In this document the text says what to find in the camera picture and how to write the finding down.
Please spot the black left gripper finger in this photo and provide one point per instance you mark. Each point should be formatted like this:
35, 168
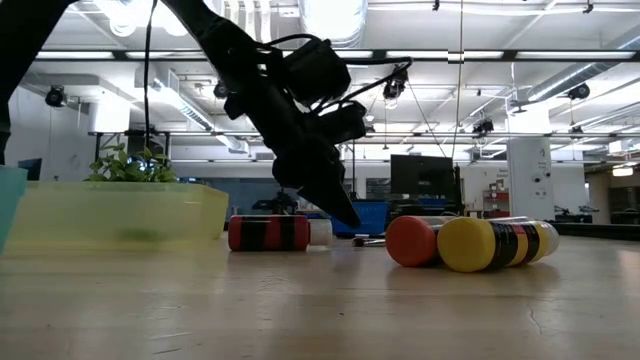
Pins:
332, 202

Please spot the thin black paintbrush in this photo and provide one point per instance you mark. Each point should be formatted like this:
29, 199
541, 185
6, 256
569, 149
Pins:
361, 241

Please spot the red paint bottle white cap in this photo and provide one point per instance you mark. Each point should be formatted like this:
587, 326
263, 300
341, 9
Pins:
270, 232

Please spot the orange paint bottle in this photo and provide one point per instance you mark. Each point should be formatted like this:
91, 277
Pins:
412, 242

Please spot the yellow paint bottle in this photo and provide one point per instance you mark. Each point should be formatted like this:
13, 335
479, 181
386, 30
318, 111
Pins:
465, 245

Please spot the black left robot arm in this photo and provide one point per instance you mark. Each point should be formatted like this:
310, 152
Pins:
20, 50

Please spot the black background robot arm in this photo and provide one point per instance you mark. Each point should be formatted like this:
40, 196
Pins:
280, 204

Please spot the blue plastic bin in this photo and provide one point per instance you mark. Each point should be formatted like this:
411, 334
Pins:
375, 217

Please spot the black hanging reel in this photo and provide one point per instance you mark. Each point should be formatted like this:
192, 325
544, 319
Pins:
220, 90
579, 91
56, 96
395, 87
483, 126

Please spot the black computer monitor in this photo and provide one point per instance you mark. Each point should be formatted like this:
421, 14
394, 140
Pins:
422, 175

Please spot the white ventilation pipe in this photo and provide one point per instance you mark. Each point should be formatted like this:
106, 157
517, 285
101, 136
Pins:
187, 112

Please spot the red storage shelf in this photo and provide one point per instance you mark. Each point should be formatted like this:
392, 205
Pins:
496, 197

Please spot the green artificial plant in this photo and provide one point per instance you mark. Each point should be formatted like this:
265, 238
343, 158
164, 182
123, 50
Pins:
132, 167

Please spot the yellow translucent plastic tray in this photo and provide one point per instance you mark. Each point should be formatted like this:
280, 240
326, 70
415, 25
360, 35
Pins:
120, 215

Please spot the white building pillar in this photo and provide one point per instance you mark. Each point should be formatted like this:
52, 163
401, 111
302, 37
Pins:
530, 175

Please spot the black beam with light panels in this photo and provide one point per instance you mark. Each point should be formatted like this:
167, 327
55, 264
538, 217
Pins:
510, 55

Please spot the small dark screen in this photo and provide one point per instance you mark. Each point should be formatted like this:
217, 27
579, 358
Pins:
31, 169

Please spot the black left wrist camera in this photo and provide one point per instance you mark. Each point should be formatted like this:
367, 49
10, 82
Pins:
345, 122

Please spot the silver ribbed ventilation duct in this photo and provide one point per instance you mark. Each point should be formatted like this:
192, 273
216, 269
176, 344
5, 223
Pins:
332, 20

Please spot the grey slanted ventilation duct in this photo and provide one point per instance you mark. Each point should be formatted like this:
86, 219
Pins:
575, 80

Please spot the glowing wall lamp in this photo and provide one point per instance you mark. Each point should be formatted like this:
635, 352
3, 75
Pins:
623, 171

